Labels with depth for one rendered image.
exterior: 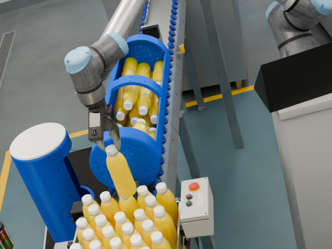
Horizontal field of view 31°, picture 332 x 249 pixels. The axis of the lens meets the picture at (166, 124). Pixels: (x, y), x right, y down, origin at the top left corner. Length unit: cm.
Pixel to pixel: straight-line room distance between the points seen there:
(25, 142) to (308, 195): 133
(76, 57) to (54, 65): 412
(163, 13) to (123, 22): 185
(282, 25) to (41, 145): 121
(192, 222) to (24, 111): 351
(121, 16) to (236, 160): 206
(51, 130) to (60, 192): 30
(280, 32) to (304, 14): 16
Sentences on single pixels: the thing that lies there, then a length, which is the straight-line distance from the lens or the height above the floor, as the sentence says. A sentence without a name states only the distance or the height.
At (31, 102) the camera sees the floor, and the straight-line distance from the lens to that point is 552.
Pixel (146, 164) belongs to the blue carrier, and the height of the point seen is 108.
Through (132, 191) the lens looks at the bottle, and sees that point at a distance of 215.
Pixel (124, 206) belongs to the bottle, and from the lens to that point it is 228.
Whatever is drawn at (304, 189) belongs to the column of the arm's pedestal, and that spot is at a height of 66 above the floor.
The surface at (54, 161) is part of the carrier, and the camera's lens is 281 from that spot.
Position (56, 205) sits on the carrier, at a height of 74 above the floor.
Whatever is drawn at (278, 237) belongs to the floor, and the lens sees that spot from 347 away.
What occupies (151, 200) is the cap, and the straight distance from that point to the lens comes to 218.
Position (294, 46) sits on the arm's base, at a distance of 249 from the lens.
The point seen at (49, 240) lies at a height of 15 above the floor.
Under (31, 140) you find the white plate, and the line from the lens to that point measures 292.
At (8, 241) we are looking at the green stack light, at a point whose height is 120.
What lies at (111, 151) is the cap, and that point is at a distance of 205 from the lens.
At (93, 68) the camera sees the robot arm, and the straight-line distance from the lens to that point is 190.
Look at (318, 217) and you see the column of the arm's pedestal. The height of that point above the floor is 47.
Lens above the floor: 250
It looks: 33 degrees down
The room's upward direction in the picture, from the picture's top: 17 degrees counter-clockwise
